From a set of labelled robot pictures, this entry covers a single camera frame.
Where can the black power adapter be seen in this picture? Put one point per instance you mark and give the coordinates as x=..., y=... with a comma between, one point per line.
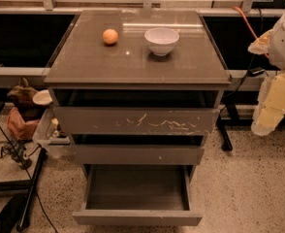
x=253, y=72

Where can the black table leg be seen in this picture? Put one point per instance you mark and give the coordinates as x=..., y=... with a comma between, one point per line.
x=230, y=107

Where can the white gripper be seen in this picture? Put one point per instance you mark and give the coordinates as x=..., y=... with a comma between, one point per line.
x=270, y=107

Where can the grey drawer cabinet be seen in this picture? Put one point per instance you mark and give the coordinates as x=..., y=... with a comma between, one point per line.
x=89, y=73

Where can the grey drawer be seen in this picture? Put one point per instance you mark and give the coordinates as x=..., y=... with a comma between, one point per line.
x=135, y=155
x=153, y=195
x=136, y=121

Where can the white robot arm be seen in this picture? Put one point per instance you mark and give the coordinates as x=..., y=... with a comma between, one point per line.
x=277, y=45

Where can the grey bottom drawer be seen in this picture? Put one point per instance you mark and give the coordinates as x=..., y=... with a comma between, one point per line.
x=153, y=195

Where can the clear plastic bin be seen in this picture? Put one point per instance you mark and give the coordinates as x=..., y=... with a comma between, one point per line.
x=49, y=138

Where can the grey middle drawer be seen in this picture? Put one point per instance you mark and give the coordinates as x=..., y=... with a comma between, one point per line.
x=135, y=155

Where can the white bowl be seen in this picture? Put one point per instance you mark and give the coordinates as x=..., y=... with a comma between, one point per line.
x=161, y=41

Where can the small white dish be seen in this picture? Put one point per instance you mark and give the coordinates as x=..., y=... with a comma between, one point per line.
x=42, y=98

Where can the brown plush toy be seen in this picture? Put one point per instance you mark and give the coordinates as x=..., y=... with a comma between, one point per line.
x=22, y=96

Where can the orange cloth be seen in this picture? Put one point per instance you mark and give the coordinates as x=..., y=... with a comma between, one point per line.
x=21, y=129

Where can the orange fruit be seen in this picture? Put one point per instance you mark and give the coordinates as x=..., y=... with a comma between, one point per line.
x=110, y=36

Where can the black stand pole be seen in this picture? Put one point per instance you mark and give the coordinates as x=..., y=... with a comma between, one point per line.
x=23, y=222

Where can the grey top drawer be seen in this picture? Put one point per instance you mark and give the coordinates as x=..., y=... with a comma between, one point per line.
x=136, y=121

